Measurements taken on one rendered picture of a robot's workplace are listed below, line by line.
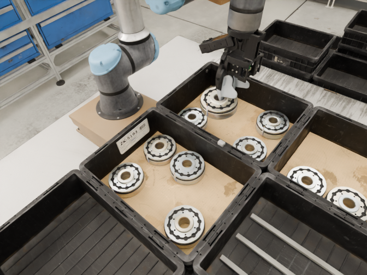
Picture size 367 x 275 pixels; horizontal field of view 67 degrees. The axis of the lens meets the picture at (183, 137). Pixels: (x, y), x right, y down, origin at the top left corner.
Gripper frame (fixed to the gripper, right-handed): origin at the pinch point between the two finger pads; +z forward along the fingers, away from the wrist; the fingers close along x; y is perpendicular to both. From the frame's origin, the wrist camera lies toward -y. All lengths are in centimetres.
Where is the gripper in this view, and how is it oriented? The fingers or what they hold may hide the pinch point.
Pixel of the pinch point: (224, 94)
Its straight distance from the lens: 81.4
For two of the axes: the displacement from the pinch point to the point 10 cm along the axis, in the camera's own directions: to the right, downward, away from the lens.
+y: 7.6, 4.7, -4.5
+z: -0.2, 7.1, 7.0
